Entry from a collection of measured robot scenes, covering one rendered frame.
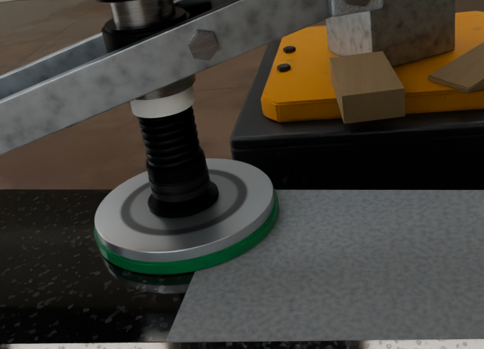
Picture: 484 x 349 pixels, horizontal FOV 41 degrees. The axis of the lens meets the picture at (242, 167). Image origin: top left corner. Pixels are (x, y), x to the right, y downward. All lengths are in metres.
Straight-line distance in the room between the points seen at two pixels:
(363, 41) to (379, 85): 0.22
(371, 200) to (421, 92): 0.44
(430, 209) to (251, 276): 0.22
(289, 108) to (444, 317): 0.67
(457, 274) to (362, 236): 0.11
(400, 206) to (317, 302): 0.19
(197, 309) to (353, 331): 0.15
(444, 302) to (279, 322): 0.15
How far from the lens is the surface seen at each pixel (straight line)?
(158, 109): 0.68
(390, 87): 1.07
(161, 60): 0.63
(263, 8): 0.63
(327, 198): 0.77
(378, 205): 0.76
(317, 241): 0.70
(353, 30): 1.31
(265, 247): 0.70
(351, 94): 1.05
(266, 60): 1.56
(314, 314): 0.61
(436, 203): 0.76
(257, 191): 0.75
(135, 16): 0.65
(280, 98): 1.20
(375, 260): 0.67
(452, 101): 1.18
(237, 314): 0.62
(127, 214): 0.76
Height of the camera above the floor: 1.22
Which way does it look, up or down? 27 degrees down
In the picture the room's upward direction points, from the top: 9 degrees counter-clockwise
